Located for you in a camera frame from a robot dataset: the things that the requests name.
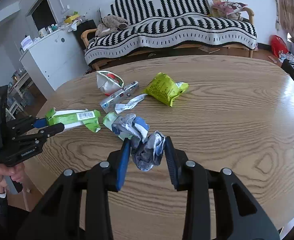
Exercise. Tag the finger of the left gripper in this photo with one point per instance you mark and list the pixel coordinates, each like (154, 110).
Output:
(27, 123)
(20, 134)

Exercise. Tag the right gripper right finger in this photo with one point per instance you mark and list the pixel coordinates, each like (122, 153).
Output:
(238, 215)

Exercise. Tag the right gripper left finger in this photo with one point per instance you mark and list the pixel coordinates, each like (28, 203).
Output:
(76, 205)

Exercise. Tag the green white carton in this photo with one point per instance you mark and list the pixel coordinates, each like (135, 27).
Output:
(74, 118)

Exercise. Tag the silver foil wrapper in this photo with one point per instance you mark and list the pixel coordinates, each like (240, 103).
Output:
(108, 104)

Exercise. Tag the crushed white paper bowl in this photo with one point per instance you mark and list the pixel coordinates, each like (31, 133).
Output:
(108, 82)

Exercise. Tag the blue white paper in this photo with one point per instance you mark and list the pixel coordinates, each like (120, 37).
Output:
(147, 148)

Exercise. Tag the yellow-green snack bag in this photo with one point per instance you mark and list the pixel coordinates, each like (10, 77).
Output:
(165, 89)

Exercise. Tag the green plastic tray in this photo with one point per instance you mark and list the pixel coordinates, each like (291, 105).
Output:
(108, 121)

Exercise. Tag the white paper receipt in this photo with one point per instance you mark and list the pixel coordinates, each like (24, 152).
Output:
(120, 107)

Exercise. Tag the person left hand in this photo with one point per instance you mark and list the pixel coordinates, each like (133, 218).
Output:
(16, 173)

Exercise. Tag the white cabinet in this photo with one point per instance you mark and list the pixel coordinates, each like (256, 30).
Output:
(54, 60)

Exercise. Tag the brown plush toy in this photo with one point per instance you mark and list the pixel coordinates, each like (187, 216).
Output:
(111, 24)

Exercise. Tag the red plastic bag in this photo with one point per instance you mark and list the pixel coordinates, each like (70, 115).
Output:
(278, 46)

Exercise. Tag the striped blanket sofa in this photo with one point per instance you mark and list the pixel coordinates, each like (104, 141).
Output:
(158, 24)

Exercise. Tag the brown patterned curtain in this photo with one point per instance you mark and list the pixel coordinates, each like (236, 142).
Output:
(286, 15)

